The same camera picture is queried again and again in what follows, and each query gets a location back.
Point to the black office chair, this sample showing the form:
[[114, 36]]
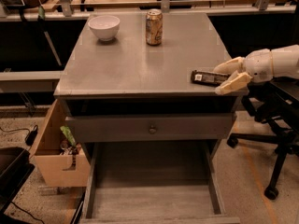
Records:
[[276, 103]]

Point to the black rxbar chocolate bar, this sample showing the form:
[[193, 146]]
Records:
[[208, 78]]

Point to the light wooden box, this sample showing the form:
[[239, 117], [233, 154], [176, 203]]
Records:
[[57, 169]]

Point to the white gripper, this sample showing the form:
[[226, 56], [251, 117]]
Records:
[[259, 64]]

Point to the black bin at left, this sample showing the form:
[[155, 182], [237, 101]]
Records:
[[15, 168]]

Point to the grey open middle drawer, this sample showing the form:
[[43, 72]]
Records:
[[168, 182]]

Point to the grey wooden drawer cabinet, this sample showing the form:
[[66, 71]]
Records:
[[165, 103]]

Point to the black power adapter with cable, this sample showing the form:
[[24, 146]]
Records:
[[30, 137]]

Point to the gold soda can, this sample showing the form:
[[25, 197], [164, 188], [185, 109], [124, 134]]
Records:
[[154, 27]]

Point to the green item in box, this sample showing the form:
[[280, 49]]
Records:
[[68, 135]]

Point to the metal frame workbench behind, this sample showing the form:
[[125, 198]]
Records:
[[127, 64]]

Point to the grey upper drawer with knob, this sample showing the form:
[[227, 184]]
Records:
[[150, 128]]

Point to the white ceramic bowl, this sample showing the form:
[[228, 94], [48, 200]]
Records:
[[104, 27]]

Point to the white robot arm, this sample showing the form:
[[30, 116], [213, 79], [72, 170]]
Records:
[[285, 62]]

